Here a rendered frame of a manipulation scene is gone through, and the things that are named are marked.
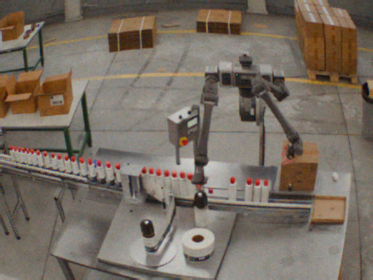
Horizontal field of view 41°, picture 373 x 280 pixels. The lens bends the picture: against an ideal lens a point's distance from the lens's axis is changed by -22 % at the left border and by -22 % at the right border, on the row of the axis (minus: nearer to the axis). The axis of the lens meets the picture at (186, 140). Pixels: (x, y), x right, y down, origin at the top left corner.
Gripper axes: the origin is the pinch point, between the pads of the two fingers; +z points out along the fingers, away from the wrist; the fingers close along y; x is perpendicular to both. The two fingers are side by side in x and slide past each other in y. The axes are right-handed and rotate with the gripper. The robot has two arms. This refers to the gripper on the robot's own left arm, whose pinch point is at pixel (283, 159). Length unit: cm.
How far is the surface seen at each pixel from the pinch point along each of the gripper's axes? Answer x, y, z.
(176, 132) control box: -68, 2, 25
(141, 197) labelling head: -58, 12, 77
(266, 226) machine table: 14.5, 30.9, 31.9
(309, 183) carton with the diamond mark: 34.2, -1.7, 4.4
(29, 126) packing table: -150, -96, 176
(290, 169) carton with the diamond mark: 12.7, -3.5, 5.4
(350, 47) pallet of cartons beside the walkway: 141, -311, -32
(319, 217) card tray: 47, 27, 5
